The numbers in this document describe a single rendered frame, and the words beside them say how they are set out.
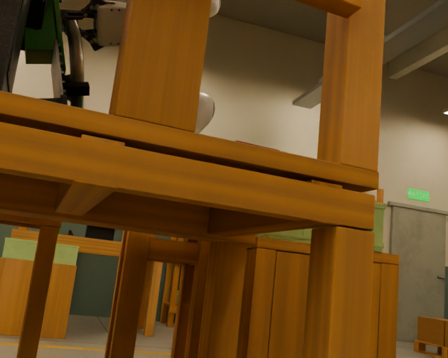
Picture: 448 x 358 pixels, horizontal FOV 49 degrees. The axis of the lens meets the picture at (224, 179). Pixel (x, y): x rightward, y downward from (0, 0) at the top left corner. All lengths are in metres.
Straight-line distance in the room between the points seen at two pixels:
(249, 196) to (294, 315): 0.88
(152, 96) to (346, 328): 0.54
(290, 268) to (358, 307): 0.73
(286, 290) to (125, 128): 1.01
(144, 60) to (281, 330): 1.08
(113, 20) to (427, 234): 7.89
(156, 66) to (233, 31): 7.10
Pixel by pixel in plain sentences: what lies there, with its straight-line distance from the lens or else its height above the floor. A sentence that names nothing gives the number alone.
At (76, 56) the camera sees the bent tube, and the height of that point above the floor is 1.08.
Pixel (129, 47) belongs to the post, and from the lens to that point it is 0.87.
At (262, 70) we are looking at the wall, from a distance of 7.87.
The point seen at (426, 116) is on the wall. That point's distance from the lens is 9.30.
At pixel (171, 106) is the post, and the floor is 0.92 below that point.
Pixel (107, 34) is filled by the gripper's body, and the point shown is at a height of 1.18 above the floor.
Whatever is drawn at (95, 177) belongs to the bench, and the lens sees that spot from 0.80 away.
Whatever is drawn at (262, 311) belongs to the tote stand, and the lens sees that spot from 1.66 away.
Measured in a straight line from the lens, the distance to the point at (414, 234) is 8.63.
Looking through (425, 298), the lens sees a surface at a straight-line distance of 8.72.
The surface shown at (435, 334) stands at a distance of 6.84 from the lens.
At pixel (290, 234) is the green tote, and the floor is 0.81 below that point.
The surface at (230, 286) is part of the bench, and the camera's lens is 1.50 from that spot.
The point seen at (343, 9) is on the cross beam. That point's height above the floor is 1.18.
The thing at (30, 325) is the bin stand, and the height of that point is 0.45.
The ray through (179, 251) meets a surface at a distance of 1.64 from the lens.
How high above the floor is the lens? 0.64
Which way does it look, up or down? 11 degrees up
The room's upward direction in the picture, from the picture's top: 6 degrees clockwise
